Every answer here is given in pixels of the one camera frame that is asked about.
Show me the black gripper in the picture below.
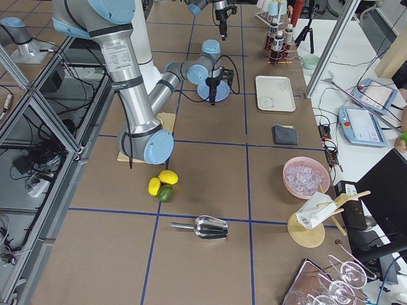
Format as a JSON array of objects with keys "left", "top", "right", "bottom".
[
  {"left": 214, "top": 9, "right": 228, "bottom": 41},
  {"left": 205, "top": 76, "right": 222, "bottom": 105}
]

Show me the blue plate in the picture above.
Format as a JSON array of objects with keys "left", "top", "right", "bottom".
[{"left": 197, "top": 81, "right": 230, "bottom": 102}]

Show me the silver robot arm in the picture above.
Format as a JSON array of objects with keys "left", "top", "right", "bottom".
[
  {"left": 52, "top": 1, "right": 221, "bottom": 165},
  {"left": 188, "top": 0, "right": 229, "bottom": 41}
]

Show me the white cup rack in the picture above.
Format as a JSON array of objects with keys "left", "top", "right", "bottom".
[{"left": 254, "top": 0, "right": 293, "bottom": 25}]

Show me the tea bottle one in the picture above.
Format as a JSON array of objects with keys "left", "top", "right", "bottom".
[{"left": 268, "top": 18, "right": 279, "bottom": 45}]

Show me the wooden cutting board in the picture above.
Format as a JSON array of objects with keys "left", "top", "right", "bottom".
[{"left": 117, "top": 112, "right": 176, "bottom": 162}]

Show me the tea bottle two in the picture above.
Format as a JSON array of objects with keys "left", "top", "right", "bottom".
[{"left": 272, "top": 30, "right": 284, "bottom": 52}]

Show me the cream bear tray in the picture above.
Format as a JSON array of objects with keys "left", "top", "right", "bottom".
[{"left": 255, "top": 76, "right": 296, "bottom": 112}]

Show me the tea bottle three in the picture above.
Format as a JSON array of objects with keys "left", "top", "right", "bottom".
[{"left": 284, "top": 24, "right": 293, "bottom": 44}]

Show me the red bottle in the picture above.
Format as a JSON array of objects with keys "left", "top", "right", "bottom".
[{"left": 291, "top": 0, "right": 305, "bottom": 27}]

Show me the grey folded cloth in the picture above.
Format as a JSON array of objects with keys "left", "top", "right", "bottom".
[{"left": 272, "top": 125, "right": 299, "bottom": 145}]

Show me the black tripod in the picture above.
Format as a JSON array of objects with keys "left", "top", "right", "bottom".
[{"left": 294, "top": 0, "right": 315, "bottom": 54}]

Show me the green bowl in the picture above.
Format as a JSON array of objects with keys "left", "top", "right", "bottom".
[{"left": 301, "top": 54, "right": 320, "bottom": 70}]

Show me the yellow lemon upper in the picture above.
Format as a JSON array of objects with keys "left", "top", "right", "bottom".
[{"left": 158, "top": 170, "right": 179, "bottom": 185}]

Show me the yellow lemon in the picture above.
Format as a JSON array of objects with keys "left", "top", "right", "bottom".
[
  {"left": 148, "top": 177, "right": 162, "bottom": 196},
  {"left": 158, "top": 170, "right": 179, "bottom": 185}
]

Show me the yellow lemon lower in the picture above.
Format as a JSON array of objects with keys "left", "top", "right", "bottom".
[{"left": 148, "top": 177, "right": 162, "bottom": 196}]

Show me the green lime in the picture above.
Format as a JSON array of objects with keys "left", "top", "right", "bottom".
[{"left": 158, "top": 184, "right": 173, "bottom": 202}]

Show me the long reacher grabber stick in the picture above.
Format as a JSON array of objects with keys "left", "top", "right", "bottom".
[{"left": 322, "top": 77, "right": 403, "bottom": 135}]

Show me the pink bowl of ice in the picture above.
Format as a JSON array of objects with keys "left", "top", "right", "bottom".
[{"left": 282, "top": 156, "right": 331, "bottom": 199}]

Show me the steel ice scoop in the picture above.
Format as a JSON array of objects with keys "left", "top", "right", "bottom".
[{"left": 170, "top": 215, "right": 229, "bottom": 240}]

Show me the blue teach pendant near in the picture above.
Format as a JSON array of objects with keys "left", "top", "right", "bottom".
[{"left": 338, "top": 106, "right": 387, "bottom": 148}]

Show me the blue teach pendant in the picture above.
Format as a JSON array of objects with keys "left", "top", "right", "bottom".
[
  {"left": 352, "top": 78, "right": 397, "bottom": 115},
  {"left": 338, "top": 106, "right": 387, "bottom": 148}
]

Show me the white paper bag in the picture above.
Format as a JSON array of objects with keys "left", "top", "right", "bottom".
[{"left": 296, "top": 192, "right": 336, "bottom": 229}]

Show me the blue teach pendant far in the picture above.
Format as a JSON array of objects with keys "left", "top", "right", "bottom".
[{"left": 352, "top": 78, "right": 397, "bottom": 115}]

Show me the wooden stand with base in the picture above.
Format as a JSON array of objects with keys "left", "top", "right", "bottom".
[{"left": 287, "top": 191, "right": 371, "bottom": 248}]

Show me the black monitor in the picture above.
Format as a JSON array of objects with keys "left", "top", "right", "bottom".
[{"left": 343, "top": 149, "right": 406, "bottom": 262}]

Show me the wine glass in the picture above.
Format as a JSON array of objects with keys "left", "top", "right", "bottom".
[{"left": 328, "top": 254, "right": 367, "bottom": 289}]

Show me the copper wire bottle rack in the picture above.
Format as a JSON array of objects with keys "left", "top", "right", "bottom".
[{"left": 265, "top": 28, "right": 297, "bottom": 65}]

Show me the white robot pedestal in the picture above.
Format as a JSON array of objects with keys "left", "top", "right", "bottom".
[{"left": 131, "top": 0, "right": 162, "bottom": 93}]

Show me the aluminium frame post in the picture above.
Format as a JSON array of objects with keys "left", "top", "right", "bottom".
[{"left": 305, "top": 0, "right": 361, "bottom": 98}]

